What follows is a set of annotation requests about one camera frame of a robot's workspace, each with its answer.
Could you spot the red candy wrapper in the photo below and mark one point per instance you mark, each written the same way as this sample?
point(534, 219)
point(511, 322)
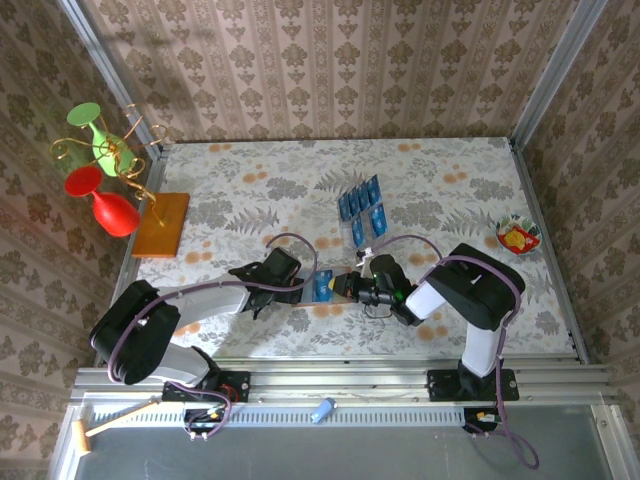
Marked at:
point(531, 244)

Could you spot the aluminium mounting rail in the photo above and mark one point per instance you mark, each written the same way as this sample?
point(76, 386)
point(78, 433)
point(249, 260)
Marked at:
point(350, 382)

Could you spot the aluminium table side rail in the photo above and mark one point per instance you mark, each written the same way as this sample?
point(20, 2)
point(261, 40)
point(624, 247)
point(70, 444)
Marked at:
point(530, 190)
point(129, 270)

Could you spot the red plastic wine glass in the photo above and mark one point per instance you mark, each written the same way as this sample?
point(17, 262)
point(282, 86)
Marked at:
point(117, 215)

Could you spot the floral patterned table cover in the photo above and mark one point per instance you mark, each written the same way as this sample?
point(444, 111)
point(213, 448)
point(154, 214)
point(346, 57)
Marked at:
point(300, 165)

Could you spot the blue credit card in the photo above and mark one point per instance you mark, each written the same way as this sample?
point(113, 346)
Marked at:
point(344, 207)
point(373, 190)
point(354, 201)
point(378, 220)
point(363, 196)
point(357, 231)
point(324, 286)

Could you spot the tan leather card holder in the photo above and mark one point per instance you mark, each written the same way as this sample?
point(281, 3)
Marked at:
point(322, 303)

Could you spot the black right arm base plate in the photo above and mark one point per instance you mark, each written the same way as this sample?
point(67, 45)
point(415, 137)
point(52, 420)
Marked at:
point(442, 385)

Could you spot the group of blue cards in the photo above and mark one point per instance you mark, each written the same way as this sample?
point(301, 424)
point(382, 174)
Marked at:
point(366, 239)

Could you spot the yellow candy wrapper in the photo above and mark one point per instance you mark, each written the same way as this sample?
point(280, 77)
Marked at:
point(515, 237)

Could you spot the green plastic wine glass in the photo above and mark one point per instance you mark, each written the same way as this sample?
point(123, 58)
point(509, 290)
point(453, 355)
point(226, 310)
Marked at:
point(82, 114)

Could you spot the grey metal sheet panel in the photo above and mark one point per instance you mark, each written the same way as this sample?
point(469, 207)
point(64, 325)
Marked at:
point(350, 455)

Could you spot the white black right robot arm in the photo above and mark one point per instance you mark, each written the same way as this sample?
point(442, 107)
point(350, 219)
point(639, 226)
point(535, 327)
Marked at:
point(430, 300)

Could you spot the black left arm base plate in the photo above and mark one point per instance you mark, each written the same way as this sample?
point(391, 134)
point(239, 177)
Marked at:
point(240, 385)

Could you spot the aluminium corner post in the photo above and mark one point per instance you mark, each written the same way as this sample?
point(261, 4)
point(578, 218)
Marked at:
point(555, 75)
point(113, 75)

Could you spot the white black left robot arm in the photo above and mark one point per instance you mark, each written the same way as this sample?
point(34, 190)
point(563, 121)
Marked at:
point(210, 300)

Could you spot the patterned ceramic bowl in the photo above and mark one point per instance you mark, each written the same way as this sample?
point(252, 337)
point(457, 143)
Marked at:
point(515, 220)

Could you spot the small blue cylindrical tube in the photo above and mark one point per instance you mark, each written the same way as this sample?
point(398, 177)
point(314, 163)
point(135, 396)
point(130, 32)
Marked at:
point(322, 411)

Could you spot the wooden mallet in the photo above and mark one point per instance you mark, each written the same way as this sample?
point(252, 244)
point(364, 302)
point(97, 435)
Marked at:
point(125, 419)

